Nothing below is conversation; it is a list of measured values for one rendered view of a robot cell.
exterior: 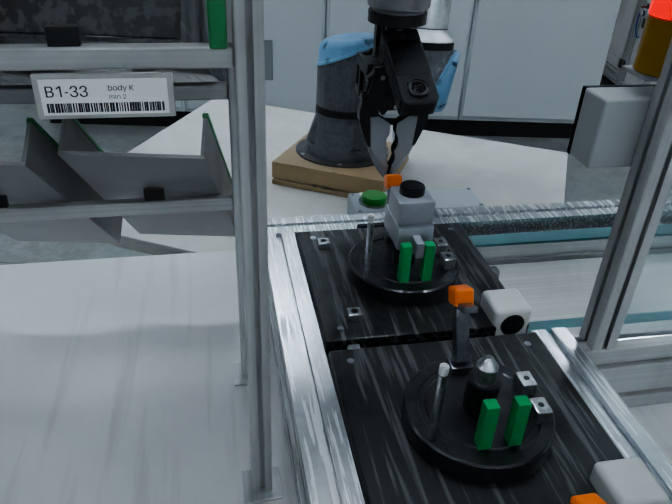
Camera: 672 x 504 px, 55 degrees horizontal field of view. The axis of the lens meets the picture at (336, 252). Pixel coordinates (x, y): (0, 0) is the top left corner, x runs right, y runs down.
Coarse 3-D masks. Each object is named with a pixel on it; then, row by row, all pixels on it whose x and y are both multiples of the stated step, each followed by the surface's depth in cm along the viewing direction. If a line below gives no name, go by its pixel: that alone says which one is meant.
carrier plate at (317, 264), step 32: (448, 224) 93; (320, 256) 85; (480, 256) 86; (320, 288) 78; (352, 288) 79; (480, 288) 80; (320, 320) 73; (384, 320) 74; (416, 320) 74; (448, 320) 74; (480, 320) 74
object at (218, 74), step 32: (0, 0) 44; (32, 0) 44; (64, 0) 44; (96, 0) 44; (128, 0) 44; (160, 0) 44; (192, 0) 49; (0, 32) 45; (32, 32) 45; (96, 32) 45; (128, 32) 45; (160, 32) 45; (192, 32) 49
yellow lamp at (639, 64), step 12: (648, 24) 58; (660, 24) 57; (648, 36) 58; (660, 36) 57; (648, 48) 58; (660, 48) 57; (636, 60) 60; (648, 60) 58; (660, 60) 58; (648, 72) 59; (660, 72) 58
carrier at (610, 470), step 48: (528, 336) 72; (336, 384) 65; (384, 384) 65; (432, 384) 62; (480, 384) 57; (528, 384) 61; (384, 432) 59; (432, 432) 56; (480, 432) 55; (528, 432) 58; (576, 432) 60; (384, 480) 55; (432, 480) 55; (480, 480) 55; (528, 480) 55; (576, 480) 56; (624, 480) 53
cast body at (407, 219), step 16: (400, 192) 75; (416, 192) 74; (400, 208) 74; (416, 208) 74; (432, 208) 75; (384, 224) 81; (400, 224) 75; (416, 224) 76; (432, 224) 76; (400, 240) 75; (416, 240) 74; (416, 256) 75
